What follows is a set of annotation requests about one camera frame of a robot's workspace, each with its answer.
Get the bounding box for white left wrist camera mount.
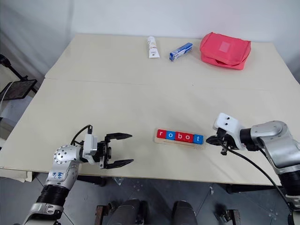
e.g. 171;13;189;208
82;133;98;165

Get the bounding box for blue toothpaste box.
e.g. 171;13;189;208
169;42;194;62

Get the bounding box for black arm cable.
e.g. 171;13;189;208
220;143;296;225
70;124;93;147

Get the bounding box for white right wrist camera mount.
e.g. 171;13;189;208
212;112;247;151

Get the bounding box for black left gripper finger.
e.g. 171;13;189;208
103;158;135;170
105;132;133;143

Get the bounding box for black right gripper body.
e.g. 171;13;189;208
215;127;235;156

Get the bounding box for brown metal bracket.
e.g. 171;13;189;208
218;209;242;225
96;204;111;225

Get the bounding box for white cable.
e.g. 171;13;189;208
0;82;15;109

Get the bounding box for wooden letter tray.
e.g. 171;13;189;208
153;128;207;147

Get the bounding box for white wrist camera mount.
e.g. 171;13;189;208
212;112;247;151
82;133;98;165

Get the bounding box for cream board piece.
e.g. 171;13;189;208
0;167;32;183

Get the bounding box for black tablet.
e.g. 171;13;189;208
0;79;38;102

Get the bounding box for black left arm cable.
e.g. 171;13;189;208
70;124;93;147

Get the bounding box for white cream tube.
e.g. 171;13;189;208
146;36;161;60

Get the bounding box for dark rounded shape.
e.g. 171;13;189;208
172;200;198;225
108;198;149;225

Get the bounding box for black table frame bar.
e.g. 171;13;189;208
76;175;109;187
225;184;283;195

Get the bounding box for pink fabric pouch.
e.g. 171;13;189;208
199;32;252;71

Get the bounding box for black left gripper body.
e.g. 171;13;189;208
94;137;112;170

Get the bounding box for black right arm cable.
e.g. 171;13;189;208
220;143;296;225

